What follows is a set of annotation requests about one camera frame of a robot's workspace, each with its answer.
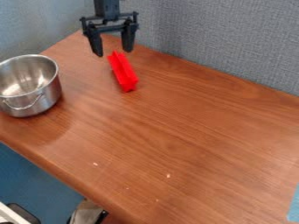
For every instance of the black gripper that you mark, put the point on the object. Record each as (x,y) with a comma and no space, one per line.
(123,22)

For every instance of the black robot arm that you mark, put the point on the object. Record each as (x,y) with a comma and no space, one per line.
(107,8)

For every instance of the grey table leg bracket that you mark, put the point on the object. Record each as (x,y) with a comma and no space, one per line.
(87,213)

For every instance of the stainless steel pot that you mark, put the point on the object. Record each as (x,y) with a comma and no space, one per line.
(30,85)

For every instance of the black object at bottom left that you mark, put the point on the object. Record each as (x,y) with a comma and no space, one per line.
(25,213)

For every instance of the white object at corner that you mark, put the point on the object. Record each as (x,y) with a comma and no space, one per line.
(10,216)

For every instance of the red star-shaped block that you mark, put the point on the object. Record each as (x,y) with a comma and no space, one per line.
(125,72)

